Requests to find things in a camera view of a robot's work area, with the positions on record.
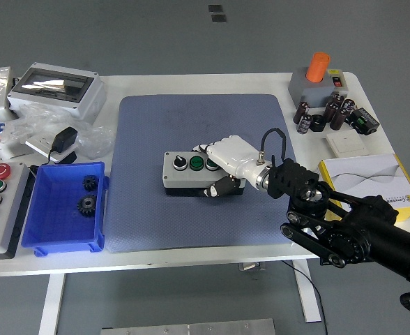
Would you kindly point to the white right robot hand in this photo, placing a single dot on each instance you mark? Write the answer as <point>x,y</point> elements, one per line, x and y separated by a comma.
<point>231,153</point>

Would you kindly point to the metal bracket under table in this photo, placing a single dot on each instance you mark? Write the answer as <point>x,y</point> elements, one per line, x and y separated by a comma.
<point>252,267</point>

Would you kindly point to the orange cylinder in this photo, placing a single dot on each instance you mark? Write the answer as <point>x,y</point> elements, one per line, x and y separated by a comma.
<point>317,68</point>

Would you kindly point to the large black gear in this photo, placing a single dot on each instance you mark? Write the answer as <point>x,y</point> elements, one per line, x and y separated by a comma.
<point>87,206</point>

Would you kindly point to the four-button grey control box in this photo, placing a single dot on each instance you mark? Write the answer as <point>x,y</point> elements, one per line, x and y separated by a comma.
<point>178,178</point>

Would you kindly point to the white table leg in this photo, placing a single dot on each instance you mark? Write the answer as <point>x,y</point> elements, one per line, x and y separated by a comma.
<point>307,293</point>
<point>51,303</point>

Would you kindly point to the grey enclosure with clear lid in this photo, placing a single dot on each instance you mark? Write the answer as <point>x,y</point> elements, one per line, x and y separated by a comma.
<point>83,97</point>

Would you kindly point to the blue plastic bin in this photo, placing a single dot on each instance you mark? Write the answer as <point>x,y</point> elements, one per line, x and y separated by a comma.
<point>55,216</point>

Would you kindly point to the small black gear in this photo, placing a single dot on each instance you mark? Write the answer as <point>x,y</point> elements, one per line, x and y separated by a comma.
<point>90,183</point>

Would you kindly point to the five-button emergency stop box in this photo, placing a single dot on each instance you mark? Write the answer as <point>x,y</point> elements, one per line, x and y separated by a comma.
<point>6,209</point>

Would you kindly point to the dark floor plate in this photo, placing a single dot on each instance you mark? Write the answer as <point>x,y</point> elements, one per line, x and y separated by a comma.
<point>215,8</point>
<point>218,18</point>

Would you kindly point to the dark brown electrolytic capacitor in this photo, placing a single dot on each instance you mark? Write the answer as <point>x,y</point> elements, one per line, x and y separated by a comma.
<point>347,105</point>
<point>338,119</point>
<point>304,124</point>
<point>337,98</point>
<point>330,111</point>
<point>301,112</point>

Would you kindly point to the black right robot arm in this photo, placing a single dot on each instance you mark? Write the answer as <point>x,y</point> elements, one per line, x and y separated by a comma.
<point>365,223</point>

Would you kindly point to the black power adapter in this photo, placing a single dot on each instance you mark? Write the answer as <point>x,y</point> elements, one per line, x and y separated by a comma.
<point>65,139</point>

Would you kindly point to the black module with green terminals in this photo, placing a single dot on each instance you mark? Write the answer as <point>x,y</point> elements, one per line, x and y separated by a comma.
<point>363,121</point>

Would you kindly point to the white wall switch plate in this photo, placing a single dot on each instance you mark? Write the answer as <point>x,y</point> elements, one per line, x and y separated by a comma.
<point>348,143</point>

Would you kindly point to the crumpled clear plastic bag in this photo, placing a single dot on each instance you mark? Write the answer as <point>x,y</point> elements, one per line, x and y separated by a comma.
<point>95,141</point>

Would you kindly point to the grey switch box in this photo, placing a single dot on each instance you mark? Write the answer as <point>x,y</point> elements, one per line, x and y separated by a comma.
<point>307,90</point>

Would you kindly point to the grey-blue textured mat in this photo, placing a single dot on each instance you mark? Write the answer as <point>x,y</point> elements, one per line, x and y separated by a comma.
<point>156,118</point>

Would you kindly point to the grey metal plate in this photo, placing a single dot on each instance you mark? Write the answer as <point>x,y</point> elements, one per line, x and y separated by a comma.
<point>191,328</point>

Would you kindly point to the yellow and white cardboard box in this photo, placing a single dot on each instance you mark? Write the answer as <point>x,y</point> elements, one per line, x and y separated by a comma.
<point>358,174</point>

